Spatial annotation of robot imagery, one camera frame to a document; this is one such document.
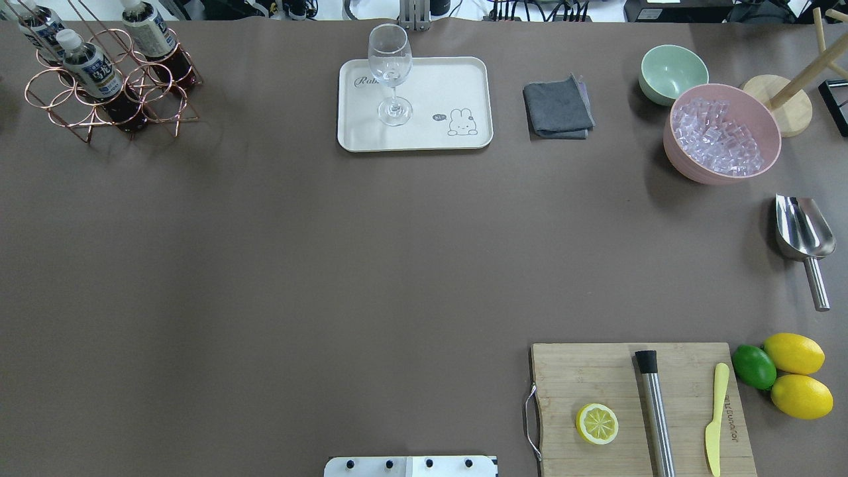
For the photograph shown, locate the tea bottle white cap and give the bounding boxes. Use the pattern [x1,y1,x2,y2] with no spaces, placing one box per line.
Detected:
[121,1,197,91]

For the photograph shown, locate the copper wire bottle basket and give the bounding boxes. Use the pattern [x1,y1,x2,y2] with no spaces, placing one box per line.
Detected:
[6,1,203,142]

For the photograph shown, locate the tea bottle middle basket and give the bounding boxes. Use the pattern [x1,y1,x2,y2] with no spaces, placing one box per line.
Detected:
[56,29,148,133]

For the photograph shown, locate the tea bottle basket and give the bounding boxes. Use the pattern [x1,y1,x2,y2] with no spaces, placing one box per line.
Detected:
[11,1,66,68]
[56,29,148,133]

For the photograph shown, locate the tea bottle far basket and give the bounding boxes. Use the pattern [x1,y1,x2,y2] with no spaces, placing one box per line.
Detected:
[11,1,66,68]

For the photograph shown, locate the cream rabbit tray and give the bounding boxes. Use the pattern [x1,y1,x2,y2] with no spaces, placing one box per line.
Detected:
[337,56,494,153]

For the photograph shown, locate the grey folded cloth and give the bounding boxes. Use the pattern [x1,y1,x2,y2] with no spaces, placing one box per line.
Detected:
[522,75,596,139]

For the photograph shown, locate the clear wine glass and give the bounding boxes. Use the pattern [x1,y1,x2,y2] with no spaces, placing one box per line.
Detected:
[368,23,413,127]

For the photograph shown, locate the bamboo cutting board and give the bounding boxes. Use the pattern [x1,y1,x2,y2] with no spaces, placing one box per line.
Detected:
[531,343,731,476]

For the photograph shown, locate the half lemon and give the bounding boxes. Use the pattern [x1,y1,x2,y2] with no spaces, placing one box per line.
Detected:
[575,403,619,446]

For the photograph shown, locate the steel muddler black tip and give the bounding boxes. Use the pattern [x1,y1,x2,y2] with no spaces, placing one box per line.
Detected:
[634,350,676,476]

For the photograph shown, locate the green bowl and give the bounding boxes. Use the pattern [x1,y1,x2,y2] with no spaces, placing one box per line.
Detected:
[639,44,710,106]

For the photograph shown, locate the clear ice cubes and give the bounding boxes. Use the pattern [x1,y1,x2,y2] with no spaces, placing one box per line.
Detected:
[670,97,765,176]

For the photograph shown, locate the pink bowl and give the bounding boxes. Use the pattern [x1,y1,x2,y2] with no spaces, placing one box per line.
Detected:
[663,83,782,185]

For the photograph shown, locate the yellow plastic knife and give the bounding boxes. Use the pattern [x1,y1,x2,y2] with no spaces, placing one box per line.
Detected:
[704,362,730,476]

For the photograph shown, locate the green lime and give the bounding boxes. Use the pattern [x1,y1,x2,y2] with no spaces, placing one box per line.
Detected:
[731,344,776,392]

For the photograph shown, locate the steel ice scoop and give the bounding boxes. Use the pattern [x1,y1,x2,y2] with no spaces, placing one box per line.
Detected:
[775,194,836,312]

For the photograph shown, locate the yellow lemon upper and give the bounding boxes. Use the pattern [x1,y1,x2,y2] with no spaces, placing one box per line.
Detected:
[762,333,825,375]

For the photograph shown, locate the yellow lemon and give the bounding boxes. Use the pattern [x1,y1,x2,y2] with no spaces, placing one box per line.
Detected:
[771,374,833,420]
[762,333,825,375]

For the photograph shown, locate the wooden cup rack stand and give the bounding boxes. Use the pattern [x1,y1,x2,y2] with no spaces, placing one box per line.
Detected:
[742,8,847,138]

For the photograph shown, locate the yellow lemon lower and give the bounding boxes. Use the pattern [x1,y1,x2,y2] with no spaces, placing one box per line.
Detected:
[771,374,833,420]

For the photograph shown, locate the black metal glass holder tray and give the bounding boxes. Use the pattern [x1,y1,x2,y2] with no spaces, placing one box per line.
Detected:
[818,79,847,138]

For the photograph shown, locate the aluminium frame post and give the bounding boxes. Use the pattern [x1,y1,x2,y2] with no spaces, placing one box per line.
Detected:
[397,0,432,31]

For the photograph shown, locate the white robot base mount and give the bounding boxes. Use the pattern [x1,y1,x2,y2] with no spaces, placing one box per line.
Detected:
[323,455,499,476]

